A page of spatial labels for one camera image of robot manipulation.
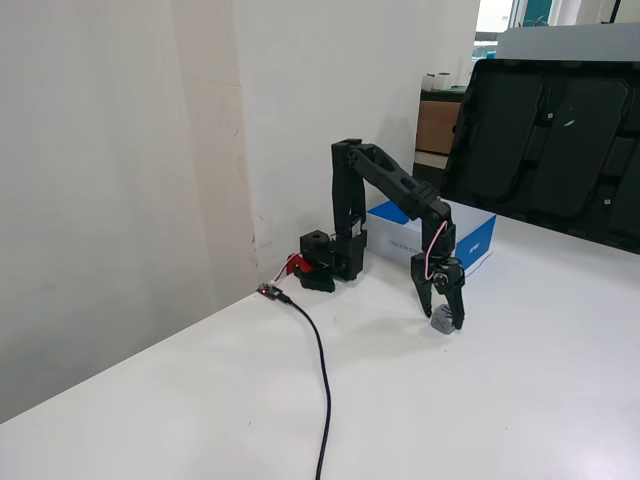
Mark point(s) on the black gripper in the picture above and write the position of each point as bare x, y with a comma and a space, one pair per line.
446, 274

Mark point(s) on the gray block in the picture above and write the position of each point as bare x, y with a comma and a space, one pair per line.
441, 324

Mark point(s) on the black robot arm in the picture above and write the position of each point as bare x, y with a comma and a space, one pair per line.
395, 182

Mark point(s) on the blue and white box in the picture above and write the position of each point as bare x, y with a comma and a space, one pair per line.
475, 247

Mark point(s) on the brown cardboard box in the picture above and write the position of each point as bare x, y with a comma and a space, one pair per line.
437, 127

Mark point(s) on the red clamp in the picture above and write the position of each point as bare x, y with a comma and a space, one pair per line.
297, 264

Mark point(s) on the small controller board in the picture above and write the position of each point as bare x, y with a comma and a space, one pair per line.
270, 291

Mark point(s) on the black plastic tray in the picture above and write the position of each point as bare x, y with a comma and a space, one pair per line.
540, 145

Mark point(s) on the white cup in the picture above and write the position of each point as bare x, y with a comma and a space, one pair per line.
430, 81
444, 81

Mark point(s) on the gray panel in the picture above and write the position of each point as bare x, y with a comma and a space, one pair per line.
565, 42

